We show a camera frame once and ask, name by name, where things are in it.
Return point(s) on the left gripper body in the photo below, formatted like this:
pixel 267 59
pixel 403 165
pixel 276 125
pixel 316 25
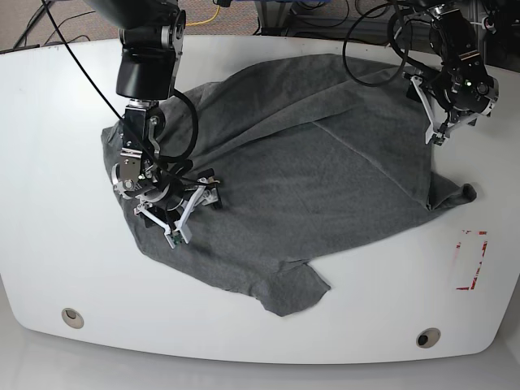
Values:
pixel 456 99

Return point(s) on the red tape rectangle marking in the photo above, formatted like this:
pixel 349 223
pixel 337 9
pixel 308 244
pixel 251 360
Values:
pixel 468 260

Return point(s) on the table cable grommet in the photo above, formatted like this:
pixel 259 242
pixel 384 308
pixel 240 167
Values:
pixel 428 338
pixel 72 318

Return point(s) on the grey t-shirt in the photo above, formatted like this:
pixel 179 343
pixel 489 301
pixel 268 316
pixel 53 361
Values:
pixel 312 160

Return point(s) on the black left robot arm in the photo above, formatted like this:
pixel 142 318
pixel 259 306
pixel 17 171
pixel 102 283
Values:
pixel 454 39

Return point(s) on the left table cable grommet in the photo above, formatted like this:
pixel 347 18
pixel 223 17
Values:
pixel 72 318

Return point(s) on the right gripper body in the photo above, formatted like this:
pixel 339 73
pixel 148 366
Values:
pixel 164 202

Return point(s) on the right table cable grommet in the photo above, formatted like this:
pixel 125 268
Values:
pixel 428 338

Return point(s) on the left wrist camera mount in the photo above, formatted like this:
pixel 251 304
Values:
pixel 436 113

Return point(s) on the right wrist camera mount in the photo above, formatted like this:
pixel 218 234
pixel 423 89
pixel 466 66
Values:
pixel 179 232

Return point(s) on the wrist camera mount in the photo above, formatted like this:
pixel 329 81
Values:
pixel 179 232
pixel 436 113

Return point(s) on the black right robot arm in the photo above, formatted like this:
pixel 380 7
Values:
pixel 151 34

